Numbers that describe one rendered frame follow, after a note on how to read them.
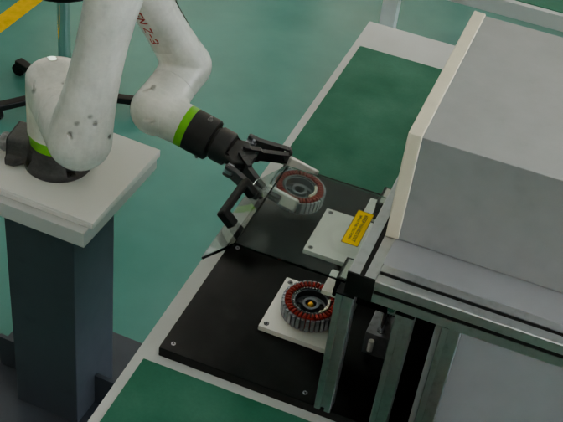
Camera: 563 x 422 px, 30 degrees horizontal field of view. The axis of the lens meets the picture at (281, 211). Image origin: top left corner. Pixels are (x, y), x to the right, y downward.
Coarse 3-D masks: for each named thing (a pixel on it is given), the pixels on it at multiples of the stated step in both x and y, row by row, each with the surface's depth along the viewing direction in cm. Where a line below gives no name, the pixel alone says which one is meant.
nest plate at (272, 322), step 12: (276, 300) 203; (276, 312) 200; (264, 324) 198; (276, 324) 198; (288, 324) 198; (276, 336) 197; (288, 336) 196; (300, 336) 196; (312, 336) 197; (324, 336) 197; (312, 348) 195; (324, 348) 194
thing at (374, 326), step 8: (376, 312) 197; (376, 320) 196; (392, 320) 196; (368, 328) 194; (376, 328) 194; (368, 336) 193; (376, 336) 193; (384, 336) 193; (376, 344) 194; (384, 344) 193; (376, 352) 195; (384, 352) 194
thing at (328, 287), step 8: (328, 280) 194; (336, 280) 189; (328, 288) 193; (336, 288) 190; (360, 304) 190; (368, 304) 189; (376, 304) 189; (384, 312) 189; (384, 320) 191; (384, 328) 193
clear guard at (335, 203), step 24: (288, 168) 189; (264, 192) 185; (288, 192) 183; (312, 192) 184; (336, 192) 185; (360, 192) 186; (240, 216) 181; (264, 216) 178; (288, 216) 178; (312, 216) 179; (336, 216) 180; (216, 240) 179; (240, 240) 172; (264, 240) 173; (288, 240) 173; (312, 240) 174; (336, 240) 175; (312, 264) 170; (336, 264) 170
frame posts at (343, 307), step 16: (336, 304) 169; (352, 304) 167; (336, 320) 171; (400, 320) 165; (336, 336) 174; (400, 336) 168; (336, 352) 175; (400, 352) 169; (336, 368) 177; (384, 368) 173; (400, 368) 172; (320, 384) 181; (336, 384) 181; (384, 384) 175; (320, 400) 183; (384, 400) 178; (384, 416) 179
